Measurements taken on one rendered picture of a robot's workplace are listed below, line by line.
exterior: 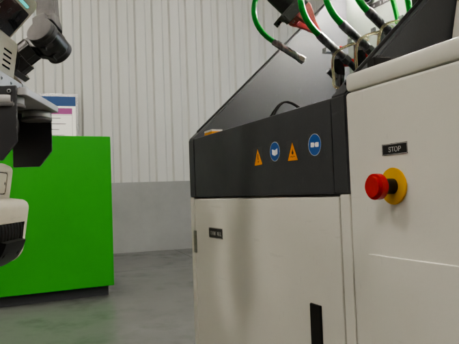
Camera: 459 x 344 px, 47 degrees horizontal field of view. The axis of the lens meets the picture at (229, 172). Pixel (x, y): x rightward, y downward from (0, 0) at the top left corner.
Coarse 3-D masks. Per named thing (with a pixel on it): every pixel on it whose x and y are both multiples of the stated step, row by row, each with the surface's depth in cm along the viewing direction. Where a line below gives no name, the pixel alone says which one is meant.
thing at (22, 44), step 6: (18, 42) 144; (24, 42) 143; (18, 48) 143; (24, 48) 143; (30, 48) 143; (18, 54) 142; (24, 54) 143; (30, 54) 144; (36, 54) 144; (24, 60) 143; (30, 60) 144; (36, 60) 146; (24, 66) 144; (30, 66) 145; (18, 72) 143; (24, 72) 145; (24, 78) 148
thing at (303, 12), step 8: (408, 0) 125; (304, 8) 112; (408, 8) 125; (304, 16) 112; (312, 24) 113; (312, 32) 114; (320, 32) 114; (320, 40) 114; (328, 40) 114; (328, 48) 116; (336, 48) 115; (336, 56) 117; (344, 56) 116
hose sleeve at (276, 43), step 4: (276, 40) 134; (272, 44) 135; (276, 44) 134; (280, 44) 134; (284, 44) 134; (280, 48) 135; (284, 48) 134; (288, 48) 134; (284, 52) 135; (288, 52) 134; (292, 52) 134; (296, 52) 134; (292, 56) 134; (296, 56) 134; (296, 60) 135
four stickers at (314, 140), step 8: (312, 136) 91; (320, 136) 89; (272, 144) 104; (288, 144) 98; (296, 144) 96; (312, 144) 91; (320, 144) 89; (256, 152) 110; (272, 152) 104; (288, 152) 98; (296, 152) 96; (312, 152) 91; (320, 152) 89; (256, 160) 110; (272, 160) 104; (280, 160) 101; (288, 160) 98; (296, 160) 96
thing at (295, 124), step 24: (264, 120) 106; (288, 120) 98; (312, 120) 91; (216, 144) 129; (240, 144) 116; (264, 144) 107; (216, 168) 129; (240, 168) 117; (264, 168) 107; (288, 168) 98; (312, 168) 91; (216, 192) 129; (240, 192) 117; (264, 192) 107; (288, 192) 98; (312, 192) 91
